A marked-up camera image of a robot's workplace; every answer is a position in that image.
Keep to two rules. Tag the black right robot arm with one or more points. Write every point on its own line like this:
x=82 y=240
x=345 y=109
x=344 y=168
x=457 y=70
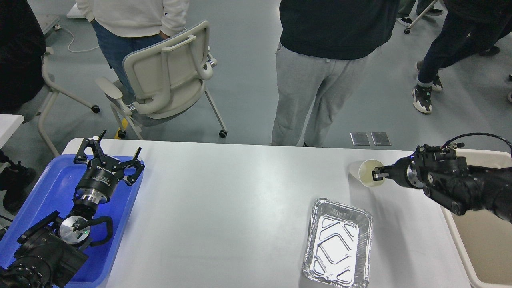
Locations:
x=447 y=179

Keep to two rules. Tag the beige office chair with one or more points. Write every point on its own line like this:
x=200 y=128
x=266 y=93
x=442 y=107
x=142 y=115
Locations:
x=168 y=78

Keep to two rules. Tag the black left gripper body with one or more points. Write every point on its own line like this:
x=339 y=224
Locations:
x=99 y=182

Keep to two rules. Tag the person in black trousers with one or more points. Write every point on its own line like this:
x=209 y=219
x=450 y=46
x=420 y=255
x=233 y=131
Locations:
x=470 y=27

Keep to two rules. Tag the grey chair at left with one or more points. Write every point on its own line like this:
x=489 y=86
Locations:
x=49 y=99

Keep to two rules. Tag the white chair top right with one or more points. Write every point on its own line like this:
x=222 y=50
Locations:
x=426 y=11

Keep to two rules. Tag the person in grey sweatpants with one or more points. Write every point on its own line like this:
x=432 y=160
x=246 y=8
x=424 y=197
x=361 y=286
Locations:
x=324 y=48

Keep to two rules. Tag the person with black sneakers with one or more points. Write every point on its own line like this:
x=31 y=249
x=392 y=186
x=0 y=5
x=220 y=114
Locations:
x=405 y=8

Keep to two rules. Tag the floor socket plate right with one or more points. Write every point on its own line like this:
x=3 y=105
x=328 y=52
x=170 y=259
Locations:
x=381 y=139

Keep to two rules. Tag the aluminium foil tray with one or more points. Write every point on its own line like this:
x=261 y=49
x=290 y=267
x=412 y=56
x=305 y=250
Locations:
x=339 y=244

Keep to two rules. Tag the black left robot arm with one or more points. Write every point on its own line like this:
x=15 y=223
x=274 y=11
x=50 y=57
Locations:
x=69 y=229

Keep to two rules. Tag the white paper cup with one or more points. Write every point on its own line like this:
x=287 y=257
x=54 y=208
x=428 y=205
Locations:
x=362 y=171

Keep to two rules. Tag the person in black at left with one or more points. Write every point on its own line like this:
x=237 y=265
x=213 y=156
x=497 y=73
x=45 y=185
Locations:
x=22 y=45

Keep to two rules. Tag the beige plastic bin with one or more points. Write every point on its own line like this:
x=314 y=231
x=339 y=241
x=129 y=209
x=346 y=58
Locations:
x=484 y=244

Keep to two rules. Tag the white side table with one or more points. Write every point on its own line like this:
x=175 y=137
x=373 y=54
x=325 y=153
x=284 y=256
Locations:
x=9 y=123

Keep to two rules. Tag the blue plastic tray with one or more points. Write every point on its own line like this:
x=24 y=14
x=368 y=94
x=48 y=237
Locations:
x=54 y=192

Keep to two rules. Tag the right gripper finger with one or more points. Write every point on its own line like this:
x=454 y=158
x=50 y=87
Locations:
x=382 y=169
x=379 y=177

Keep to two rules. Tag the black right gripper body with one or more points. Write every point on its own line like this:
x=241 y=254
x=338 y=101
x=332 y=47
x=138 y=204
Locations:
x=402 y=173

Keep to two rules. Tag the person in cream sweater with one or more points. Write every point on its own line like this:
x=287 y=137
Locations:
x=125 y=26

